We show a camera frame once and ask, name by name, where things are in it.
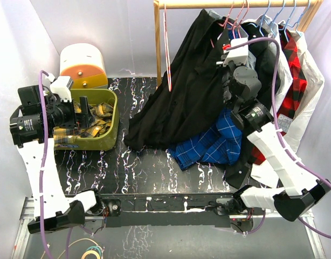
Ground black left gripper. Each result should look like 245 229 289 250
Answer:
44 96 94 129

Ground pink wire hanger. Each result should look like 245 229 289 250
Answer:
209 1 239 49
163 1 172 92

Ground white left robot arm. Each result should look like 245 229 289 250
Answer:
10 85 105 234

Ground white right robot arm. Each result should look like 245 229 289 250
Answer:
222 61 330 222

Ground yellow plaid shirt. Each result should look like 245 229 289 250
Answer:
53 103 114 145

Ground white grey hanging shirt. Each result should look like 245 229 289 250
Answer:
242 16 293 111

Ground pink hanger holding blue shirt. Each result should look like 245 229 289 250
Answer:
218 0 250 43

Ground blue plaid shirt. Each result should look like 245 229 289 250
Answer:
168 26 242 170

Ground red black plaid shirt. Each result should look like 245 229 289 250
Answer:
249 25 307 151

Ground black hanging shirt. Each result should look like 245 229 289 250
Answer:
225 22 281 189

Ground green plastic basket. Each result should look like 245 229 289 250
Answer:
54 88 119 151

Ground white orange drawer box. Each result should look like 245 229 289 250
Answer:
60 43 108 89

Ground wooden clothes rack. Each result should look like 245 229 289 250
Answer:
153 1 323 85

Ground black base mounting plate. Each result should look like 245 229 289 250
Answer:
73 193 266 229

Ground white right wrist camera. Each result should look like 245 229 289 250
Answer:
216 38 249 67

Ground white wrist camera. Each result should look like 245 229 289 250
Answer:
216 38 249 67
45 73 74 103

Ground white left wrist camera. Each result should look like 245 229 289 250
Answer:
45 73 74 103

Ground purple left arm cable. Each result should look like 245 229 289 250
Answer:
37 70 74 259

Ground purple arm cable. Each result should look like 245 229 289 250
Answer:
37 70 74 259
230 37 331 240

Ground blue wire hanger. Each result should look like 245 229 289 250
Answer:
286 0 312 37
248 0 276 38
272 0 290 41

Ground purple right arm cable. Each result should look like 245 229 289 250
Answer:
230 37 331 240

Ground coiled cables on floor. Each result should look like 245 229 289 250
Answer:
41 237 106 259

